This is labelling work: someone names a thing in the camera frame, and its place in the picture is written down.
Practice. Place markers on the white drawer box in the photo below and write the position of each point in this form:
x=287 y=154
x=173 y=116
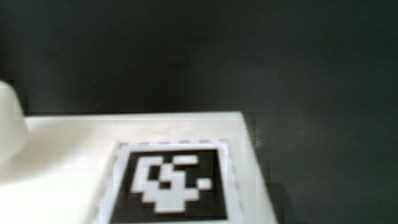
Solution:
x=129 y=169

